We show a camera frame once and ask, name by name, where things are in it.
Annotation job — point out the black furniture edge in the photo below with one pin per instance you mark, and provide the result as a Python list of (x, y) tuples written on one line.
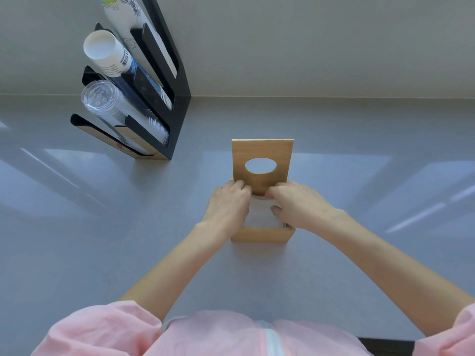
[(386, 347)]

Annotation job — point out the black cup dispenser rack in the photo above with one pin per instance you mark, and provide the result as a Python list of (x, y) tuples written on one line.
[(180, 107)]

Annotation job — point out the person's left fingers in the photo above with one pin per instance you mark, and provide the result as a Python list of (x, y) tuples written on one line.
[(235, 187)]

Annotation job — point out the person's right thumb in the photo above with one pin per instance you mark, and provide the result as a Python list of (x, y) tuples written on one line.
[(277, 210)]

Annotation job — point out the white tissues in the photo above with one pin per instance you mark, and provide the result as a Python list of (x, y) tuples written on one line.
[(261, 215)]

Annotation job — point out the stack of clear plastic cups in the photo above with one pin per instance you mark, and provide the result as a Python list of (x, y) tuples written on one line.
[(105, 101)]

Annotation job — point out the stack of printed paper cups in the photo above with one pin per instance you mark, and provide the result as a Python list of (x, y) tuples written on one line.
[(124, 14)]

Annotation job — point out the stack of white blue paper cups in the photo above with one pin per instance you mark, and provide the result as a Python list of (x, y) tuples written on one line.
[(107, 55)]

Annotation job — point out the person's right hand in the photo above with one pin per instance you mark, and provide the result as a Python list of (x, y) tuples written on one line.
[(304, 209)]

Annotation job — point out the wooden lid with oval hole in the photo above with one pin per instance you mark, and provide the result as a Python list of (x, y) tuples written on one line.
[(261, 150)]

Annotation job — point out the wooden tissue box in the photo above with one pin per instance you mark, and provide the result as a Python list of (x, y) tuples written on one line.
[(261, 235)]

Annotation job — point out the person's right forearm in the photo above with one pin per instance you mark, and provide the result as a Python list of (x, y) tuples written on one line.
[(400, 270)]

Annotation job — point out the person's left hand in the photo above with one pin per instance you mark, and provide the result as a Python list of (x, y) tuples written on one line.
[(226, 209)]

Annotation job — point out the pink garment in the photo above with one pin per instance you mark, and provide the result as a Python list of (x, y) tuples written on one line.
[(207, 335)]

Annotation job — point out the person's left forearm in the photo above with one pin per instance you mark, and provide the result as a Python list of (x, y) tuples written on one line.
[(174, 270)]

